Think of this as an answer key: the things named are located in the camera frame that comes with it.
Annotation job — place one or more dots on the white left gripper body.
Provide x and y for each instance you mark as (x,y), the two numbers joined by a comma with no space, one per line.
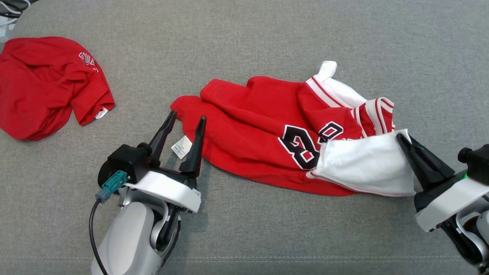
(172,189)

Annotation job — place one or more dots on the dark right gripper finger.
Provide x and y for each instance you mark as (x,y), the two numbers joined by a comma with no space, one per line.
(420,168)
(435,166)

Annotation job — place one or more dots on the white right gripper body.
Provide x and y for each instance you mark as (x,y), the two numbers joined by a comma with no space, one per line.
(447,202)

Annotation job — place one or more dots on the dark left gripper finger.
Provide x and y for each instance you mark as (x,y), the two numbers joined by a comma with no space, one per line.
(195,152)
(162,135)

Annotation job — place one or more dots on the red white basketball shorts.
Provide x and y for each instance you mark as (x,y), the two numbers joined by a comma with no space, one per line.
(248,126)

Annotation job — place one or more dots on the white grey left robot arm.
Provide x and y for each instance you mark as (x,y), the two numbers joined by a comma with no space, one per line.
(130,236)

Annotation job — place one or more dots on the grey fabric sofa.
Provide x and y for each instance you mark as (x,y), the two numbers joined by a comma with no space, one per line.
(267,236)

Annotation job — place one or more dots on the red t-shirt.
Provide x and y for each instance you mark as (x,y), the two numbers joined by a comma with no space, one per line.
(38,88)

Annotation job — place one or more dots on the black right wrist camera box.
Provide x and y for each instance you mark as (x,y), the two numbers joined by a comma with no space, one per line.
(477,164)

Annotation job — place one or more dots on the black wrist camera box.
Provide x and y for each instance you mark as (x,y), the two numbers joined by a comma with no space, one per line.
(128,160)
(477,164)

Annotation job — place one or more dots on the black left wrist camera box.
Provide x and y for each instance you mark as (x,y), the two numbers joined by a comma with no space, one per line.
(128,160)

